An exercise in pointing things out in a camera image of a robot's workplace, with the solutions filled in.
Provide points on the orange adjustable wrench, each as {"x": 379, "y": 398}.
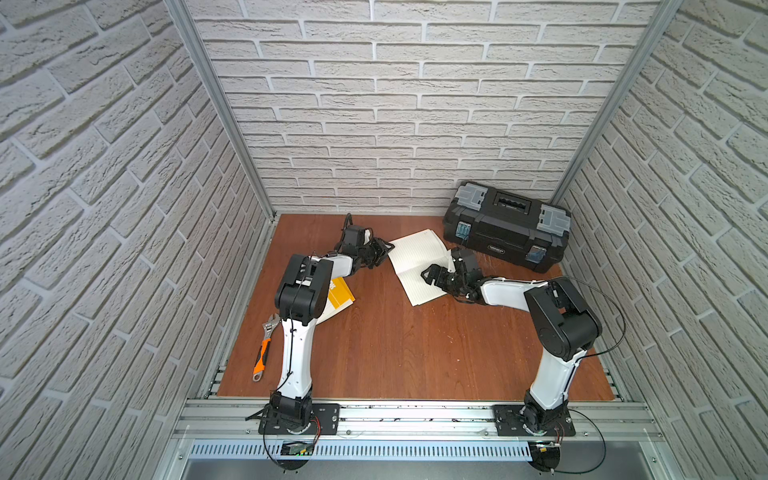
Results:
{"x": 260, "y": 364}

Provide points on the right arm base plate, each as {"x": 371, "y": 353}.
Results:
{"x": 517, "y": 420}

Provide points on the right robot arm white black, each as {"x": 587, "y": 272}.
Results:
{"x": 565, "y": 325}

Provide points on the aluminium corner post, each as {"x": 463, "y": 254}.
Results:
{"x": 650, "y": 38}
{"x": 194, "y": 43}

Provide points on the left aluminium corner post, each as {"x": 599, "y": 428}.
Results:
{"x": 194, "y": 43}

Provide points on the right aluminium corner post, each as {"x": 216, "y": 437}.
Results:
{"x": 650, "y": 38}

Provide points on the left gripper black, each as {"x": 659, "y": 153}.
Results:
{"x": 369, "y": 248}

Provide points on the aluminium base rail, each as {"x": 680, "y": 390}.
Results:
{"x": 227, "y": 418}

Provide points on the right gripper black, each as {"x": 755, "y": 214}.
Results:
{"x": 432, "y": 275}

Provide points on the lined notebook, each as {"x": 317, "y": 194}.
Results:
{"x": 411, "y": 256}

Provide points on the black grey toolbox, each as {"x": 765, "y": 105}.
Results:
{"x": 511, "y": 227}

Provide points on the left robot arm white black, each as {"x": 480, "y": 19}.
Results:
{"x": 300, "y": 301}

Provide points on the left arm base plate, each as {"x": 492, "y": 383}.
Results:
{"x": 321, "y": 418}

